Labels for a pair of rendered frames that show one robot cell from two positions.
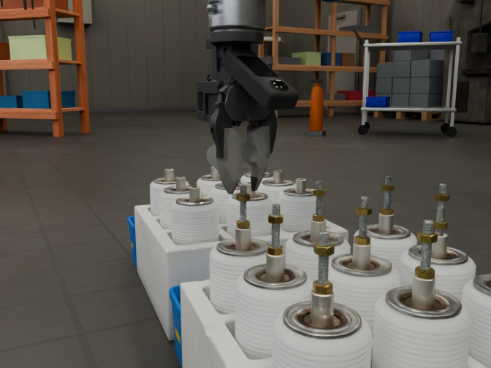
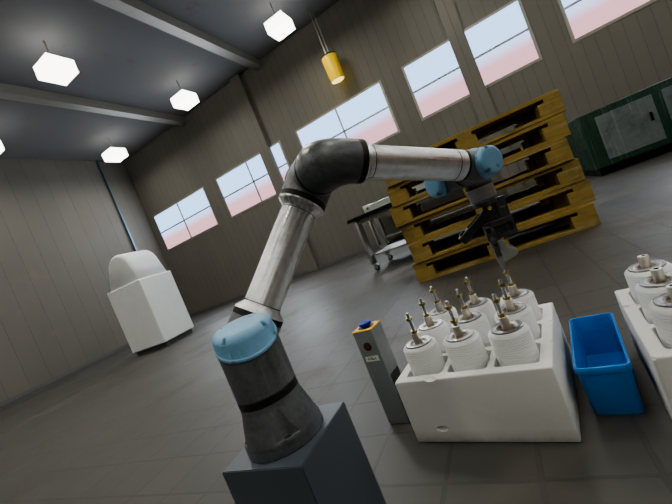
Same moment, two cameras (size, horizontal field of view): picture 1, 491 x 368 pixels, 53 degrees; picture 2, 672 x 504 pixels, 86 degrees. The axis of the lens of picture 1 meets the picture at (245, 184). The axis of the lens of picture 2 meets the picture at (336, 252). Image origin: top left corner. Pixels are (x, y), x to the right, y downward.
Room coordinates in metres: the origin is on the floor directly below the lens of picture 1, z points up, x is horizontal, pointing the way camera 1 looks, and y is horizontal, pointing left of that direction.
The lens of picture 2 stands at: (1.24, -0.98, 0.61)
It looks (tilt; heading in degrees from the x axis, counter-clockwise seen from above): 2 degrees down; 143
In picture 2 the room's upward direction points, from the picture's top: 22 degrees counter-clockwise
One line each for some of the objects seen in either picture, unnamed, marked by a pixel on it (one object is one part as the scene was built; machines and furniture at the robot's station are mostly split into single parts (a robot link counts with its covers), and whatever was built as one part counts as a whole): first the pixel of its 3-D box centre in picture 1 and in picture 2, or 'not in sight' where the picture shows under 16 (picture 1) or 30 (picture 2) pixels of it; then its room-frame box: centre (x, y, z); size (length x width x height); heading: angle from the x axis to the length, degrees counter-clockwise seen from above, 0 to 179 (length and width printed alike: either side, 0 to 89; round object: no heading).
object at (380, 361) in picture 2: not in sight; (384, 372); (0.35, -0.31, 0.16); 0.07 x 0.07 x 0.31; 19
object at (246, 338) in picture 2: not in sight; (252, 353); (0.57, -0.75, 0.47); 0.13 x 0.12 x 0.14; 162
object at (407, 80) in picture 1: (418, 82); not in sight; (8.43, -2.89, 0.59); 1.20 x 0.80 x 1.19; 27
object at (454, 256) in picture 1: (437, 255); (459, 335); (0.63, -0.26, 0.25); 0.08 x 0.08 x 0.01
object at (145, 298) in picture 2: not in sight; (146, 299); (-5.75, 0.09, 0.85); 0.83 x 0.74 x 1.70; 30
